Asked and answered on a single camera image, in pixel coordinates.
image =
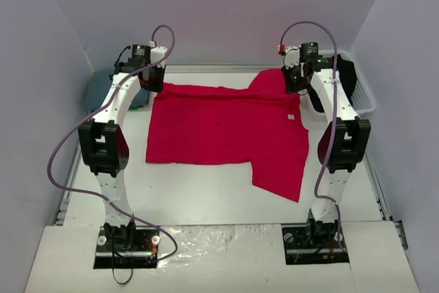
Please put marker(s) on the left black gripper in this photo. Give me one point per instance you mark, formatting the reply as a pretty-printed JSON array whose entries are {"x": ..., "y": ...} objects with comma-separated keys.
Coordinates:
[{"x": 155, "y": 81}]

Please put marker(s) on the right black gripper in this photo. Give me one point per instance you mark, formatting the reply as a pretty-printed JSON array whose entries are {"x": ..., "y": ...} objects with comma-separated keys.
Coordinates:
[{"x": 293, "y": 82}]

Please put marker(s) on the red t shirt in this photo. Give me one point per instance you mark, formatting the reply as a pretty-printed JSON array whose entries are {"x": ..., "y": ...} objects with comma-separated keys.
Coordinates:
[{"x": 260, "y": 125}]

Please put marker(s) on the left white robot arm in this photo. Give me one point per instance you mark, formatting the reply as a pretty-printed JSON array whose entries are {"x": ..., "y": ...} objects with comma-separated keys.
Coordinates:
[{"x": 103, "y": 145}]

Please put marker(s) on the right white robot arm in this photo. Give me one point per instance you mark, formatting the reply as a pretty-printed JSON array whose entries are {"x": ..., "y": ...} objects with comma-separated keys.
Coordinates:
[{"x": 343, "y": 143}]

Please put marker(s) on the green folded t shirt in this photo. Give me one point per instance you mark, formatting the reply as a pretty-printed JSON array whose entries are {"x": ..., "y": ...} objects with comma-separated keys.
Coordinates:
[{"x": 134, "y": 108}]

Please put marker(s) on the grey folded t shirt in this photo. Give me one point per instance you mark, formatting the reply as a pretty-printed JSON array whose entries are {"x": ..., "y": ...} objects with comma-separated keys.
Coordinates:
[{"x": 99, "y": 87}]

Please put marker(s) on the black t shirt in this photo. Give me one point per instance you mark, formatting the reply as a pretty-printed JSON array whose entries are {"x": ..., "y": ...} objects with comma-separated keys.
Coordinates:
[{"x": 348, "y": 78}]

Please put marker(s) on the white perforated plastic basket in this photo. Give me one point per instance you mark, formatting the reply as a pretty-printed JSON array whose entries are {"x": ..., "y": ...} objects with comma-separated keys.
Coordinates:
[{"x": 362, "y": 98}]

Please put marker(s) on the aluminium table frame rail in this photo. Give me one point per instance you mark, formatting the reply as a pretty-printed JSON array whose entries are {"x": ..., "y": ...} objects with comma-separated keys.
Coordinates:
[{"x": 237, "y": 68}]

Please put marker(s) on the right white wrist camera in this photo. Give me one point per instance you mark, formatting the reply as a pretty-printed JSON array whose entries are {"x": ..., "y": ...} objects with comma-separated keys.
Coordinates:
[{"x": 290, "y": 54}]

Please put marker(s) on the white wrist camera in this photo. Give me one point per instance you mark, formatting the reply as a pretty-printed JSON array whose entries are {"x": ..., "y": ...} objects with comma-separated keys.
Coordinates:
[
  {"x": 290, "y": 54},
  {"x": 157, "y": 53}
]

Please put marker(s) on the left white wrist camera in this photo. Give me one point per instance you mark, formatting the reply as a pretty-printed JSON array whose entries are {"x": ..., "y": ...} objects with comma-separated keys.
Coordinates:
[{"x": 157, "y": 53}]

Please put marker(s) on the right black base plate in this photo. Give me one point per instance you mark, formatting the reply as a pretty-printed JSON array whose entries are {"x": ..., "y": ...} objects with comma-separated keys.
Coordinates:
[{"x": 301, "y": 250}]

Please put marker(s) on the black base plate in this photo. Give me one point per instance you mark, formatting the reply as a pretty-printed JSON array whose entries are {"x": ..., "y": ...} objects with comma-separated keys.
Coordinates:
[
  {"x": 141, "y": 253},
  {"x": 301, "y": 250}
]

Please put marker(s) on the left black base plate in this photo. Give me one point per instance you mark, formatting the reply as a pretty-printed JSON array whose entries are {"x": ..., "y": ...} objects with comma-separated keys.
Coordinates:
[{"x": 141, "y": 253}]

